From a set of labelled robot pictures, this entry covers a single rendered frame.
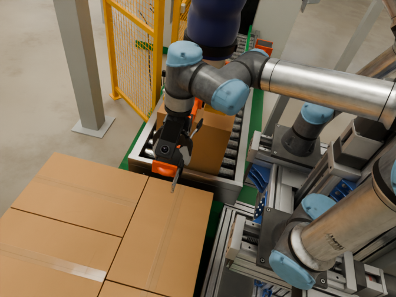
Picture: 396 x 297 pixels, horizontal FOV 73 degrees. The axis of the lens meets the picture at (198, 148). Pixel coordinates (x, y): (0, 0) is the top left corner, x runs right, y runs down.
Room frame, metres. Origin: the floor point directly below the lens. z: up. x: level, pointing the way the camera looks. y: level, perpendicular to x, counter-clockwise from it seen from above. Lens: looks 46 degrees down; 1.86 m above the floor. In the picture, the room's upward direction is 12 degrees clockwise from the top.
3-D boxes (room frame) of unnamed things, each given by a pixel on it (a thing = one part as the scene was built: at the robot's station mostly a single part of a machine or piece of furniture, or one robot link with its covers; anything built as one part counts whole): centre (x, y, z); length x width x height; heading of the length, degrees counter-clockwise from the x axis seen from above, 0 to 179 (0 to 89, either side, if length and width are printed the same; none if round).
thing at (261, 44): (1.41, -0.23, 1.24); 0.09 x 0.08 x 0.05; 87
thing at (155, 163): (0.53, 0.08, 1.23); 0.08 x 0.07 x 0.05; 177
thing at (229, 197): (1.00, 0.05, 0.48); 0.70 x 0.03 x 0.15; 87
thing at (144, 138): (2.19, 0.31, 0.50); 2.31 x 0.05 x 0.19; 177
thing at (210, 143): (1.35, 0.02, 0.75); 0.60 x 0.40 x 0.40; 175
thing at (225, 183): (1.00, 0.05, 0.58); 0.70 x 0.03 x 0.06; 87
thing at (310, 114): (0.94, -0.45, 1.20); 0.13 x 0.12 x 0.14; 142
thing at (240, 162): (2.15, -0.35, 0.50); 2.31 x 0.05 x 0.19; 177
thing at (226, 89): (0.51, -0.03, 1.53); 0.11 x 0.11 x 0.08; 61
